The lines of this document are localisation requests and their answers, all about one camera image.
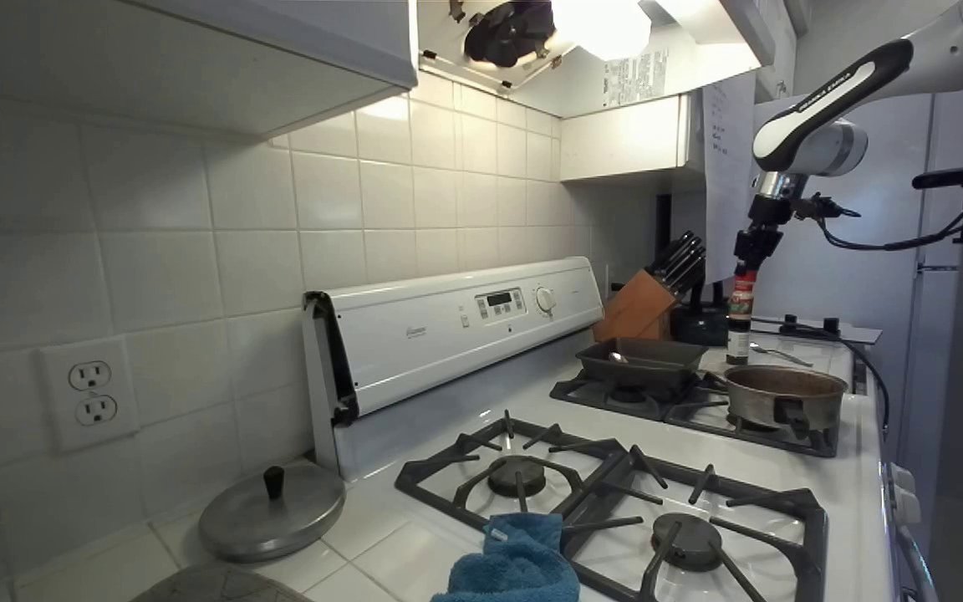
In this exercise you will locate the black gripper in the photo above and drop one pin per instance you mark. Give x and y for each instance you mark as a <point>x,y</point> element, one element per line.
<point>768,221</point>

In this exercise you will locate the spice bottle red cap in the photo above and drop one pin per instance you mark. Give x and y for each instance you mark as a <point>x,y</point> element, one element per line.
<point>739,294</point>

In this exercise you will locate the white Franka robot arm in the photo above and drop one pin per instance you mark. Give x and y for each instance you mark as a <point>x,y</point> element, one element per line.
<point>837,101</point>

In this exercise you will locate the spice bottle black cap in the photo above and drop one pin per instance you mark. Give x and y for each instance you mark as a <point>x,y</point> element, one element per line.
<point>736,342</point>

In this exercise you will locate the black container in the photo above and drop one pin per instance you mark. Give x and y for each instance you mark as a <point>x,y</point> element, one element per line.
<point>704,322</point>

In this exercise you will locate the white paper sheet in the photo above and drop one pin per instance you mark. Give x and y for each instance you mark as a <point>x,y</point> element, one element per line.
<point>729,180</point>

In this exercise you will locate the thin metal utensil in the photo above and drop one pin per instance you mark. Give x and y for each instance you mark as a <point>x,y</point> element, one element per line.
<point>782,356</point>

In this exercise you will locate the wooden knife block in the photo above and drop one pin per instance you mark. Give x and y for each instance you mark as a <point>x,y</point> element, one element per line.
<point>635,308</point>

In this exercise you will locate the round metal saucepan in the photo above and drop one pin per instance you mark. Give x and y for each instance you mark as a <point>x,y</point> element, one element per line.
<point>782,396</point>

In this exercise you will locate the black baking pan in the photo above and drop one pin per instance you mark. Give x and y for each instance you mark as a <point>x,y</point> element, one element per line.
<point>643,361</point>

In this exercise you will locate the black cast iron grate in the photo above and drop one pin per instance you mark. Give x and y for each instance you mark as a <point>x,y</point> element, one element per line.
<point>660,402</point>
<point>616,502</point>

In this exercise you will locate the white upper cabinet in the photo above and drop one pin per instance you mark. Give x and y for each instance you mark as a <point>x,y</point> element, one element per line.
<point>168,54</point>
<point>627,137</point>

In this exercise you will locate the round white oven dial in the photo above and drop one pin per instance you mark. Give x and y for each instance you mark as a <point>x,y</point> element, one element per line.
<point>546,300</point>

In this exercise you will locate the white range hood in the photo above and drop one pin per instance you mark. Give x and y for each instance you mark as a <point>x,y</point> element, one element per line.
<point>660,69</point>

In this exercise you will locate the range hood light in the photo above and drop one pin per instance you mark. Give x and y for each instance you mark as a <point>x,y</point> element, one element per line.
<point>605,25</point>

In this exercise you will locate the black burner cap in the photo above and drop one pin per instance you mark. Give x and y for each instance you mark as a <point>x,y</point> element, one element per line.
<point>687,538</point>
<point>517,476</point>

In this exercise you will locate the black hood fan motor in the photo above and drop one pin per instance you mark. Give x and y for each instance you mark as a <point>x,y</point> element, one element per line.
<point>508,28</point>

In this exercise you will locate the white gas stove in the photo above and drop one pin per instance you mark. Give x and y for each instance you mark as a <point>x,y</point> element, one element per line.
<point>424,334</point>

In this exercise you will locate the blue cloth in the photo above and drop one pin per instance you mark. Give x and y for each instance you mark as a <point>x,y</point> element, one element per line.
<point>517,555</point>

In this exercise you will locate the metal lid black knob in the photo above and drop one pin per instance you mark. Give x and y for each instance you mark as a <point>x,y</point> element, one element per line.
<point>268,513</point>

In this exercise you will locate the grey round lid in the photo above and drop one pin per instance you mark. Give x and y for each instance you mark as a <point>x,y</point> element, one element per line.
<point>219,588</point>

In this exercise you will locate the white wall outlet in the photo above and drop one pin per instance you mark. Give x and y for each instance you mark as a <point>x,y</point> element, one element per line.
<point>87,394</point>

